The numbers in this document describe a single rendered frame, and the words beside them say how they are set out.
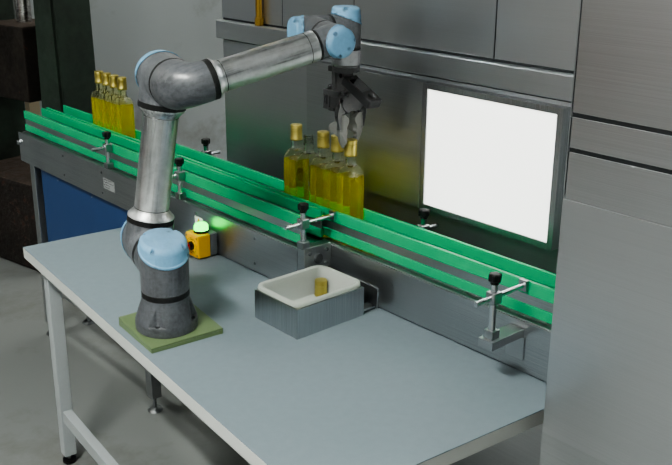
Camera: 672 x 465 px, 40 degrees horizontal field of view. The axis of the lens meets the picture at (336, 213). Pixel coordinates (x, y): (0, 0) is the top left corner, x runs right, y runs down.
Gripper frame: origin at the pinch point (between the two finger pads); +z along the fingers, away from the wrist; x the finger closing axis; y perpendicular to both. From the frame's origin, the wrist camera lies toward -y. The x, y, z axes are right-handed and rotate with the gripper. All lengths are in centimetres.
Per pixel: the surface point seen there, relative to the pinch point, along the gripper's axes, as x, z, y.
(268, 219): 13.4, 23.6, 19.1
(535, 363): 6, 36, -68
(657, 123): 22, -26, -99
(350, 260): 5.9, 30.0, -6.9
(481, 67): -13.0, -22.6, -32.3
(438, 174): -12.5, 6.7, -20.4
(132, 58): -123, 30, 338
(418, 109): -12.2, -9.3, -12.7
